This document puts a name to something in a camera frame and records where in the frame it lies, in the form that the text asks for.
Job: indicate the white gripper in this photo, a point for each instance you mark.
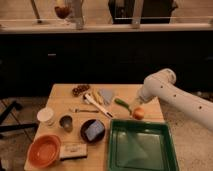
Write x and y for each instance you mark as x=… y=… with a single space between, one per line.
x=141 y=98

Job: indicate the blue sponge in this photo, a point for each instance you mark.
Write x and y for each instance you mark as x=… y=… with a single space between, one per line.
x=94 y=130

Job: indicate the green pepper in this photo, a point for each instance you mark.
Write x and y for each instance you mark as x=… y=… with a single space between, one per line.
x=123 y=104

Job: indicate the white cup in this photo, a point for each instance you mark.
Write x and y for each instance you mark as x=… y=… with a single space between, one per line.
x=46 y=116

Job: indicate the white handled utensil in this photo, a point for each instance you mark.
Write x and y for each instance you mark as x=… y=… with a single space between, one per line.
x=101 y=108

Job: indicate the black plate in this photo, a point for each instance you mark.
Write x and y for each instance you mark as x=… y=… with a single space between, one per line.
x=85 y=126

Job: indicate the yellow corn piece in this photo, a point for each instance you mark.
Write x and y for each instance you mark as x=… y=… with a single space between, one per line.
x=97 y=97

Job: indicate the grey cloth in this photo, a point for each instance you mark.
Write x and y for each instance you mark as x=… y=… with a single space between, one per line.
x=107 y=95

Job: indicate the orange bowl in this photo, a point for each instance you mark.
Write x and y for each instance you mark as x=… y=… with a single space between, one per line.
x=44 y=151

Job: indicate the green plastic tray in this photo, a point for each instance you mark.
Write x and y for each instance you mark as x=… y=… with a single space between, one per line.
x=140 y=146

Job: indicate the black chair base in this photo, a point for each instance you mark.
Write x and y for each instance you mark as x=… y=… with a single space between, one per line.
x=18 y=126

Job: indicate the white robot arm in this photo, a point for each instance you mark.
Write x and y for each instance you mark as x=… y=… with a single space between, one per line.
x=161 y=84

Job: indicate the dark cabinet counter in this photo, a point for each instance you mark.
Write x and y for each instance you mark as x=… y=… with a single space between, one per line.
x=33 y=59

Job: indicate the small metal cup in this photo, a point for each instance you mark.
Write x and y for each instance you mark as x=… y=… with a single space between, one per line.
x=66 y=123

